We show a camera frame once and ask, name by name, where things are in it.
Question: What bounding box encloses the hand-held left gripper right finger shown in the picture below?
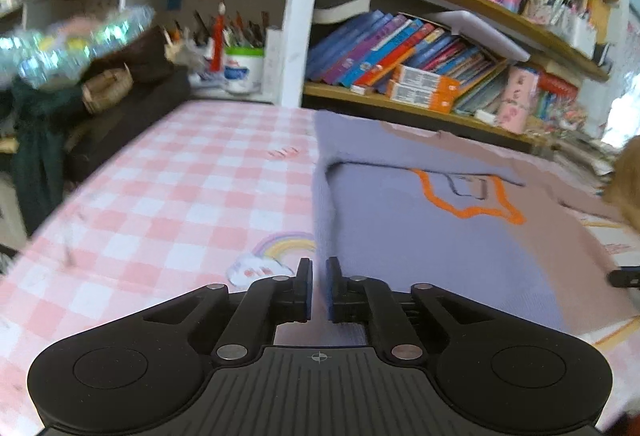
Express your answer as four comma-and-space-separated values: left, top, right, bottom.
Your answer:
325, 257, 497, 364

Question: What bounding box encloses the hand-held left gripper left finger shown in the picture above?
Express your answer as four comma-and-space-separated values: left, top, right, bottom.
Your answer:
142, 257, 314, 365

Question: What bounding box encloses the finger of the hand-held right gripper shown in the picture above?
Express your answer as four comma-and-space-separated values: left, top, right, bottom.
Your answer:
606, 266, 640, 289

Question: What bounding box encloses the purple and mauve sweater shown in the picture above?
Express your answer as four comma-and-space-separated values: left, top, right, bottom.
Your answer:
277, 110, 628, 348

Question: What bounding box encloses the ginger furry pet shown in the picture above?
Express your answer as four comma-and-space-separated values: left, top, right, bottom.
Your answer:
602, 136, 640, 237

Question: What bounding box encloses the stack of magazines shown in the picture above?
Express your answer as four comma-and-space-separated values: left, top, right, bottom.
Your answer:
552, 139, 616, 182

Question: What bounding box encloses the pink checkered desk mat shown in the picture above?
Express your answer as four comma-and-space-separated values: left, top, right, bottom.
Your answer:
0, 99, 640, 417

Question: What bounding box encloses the thick red dictionary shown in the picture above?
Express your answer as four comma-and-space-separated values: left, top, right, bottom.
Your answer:
537, 72, 581, 100

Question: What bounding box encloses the pink cylindrical tin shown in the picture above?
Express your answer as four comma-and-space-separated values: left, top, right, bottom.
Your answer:
497, 66, 538, 134

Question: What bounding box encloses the orange and white box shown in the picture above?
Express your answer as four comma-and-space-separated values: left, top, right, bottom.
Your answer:
386, 80, 456, 113
392, 65, 462, 94

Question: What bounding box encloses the white pen cup blue label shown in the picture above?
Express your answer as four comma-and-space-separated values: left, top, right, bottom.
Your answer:
223, 45, 266, 94

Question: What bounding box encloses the white storage box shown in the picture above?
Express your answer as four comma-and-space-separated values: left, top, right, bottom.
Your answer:
570, 14, 598, 60

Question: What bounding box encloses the dark brown bag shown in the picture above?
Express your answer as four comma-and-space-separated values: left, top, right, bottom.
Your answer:
65, 26, 193, 182

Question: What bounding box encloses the white and wooden bookshelf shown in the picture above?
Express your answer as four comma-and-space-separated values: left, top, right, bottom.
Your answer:
0, 0, 623, 157

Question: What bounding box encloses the row of colourful slanted books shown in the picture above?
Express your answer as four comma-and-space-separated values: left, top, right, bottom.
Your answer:
305, 9, 511, 117

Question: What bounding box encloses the small woven basket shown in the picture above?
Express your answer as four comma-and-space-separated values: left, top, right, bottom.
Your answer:
80, 66, 135, 114

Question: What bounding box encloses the open thick book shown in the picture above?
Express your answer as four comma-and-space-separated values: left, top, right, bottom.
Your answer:
314, 0, 372, 24

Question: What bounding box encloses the dark green cloth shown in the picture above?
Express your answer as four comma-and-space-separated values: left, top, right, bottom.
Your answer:
0, 76, 71, 237

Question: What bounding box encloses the iridescent plastic wrap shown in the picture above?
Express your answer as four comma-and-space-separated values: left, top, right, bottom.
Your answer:
0, 5, 156, 90

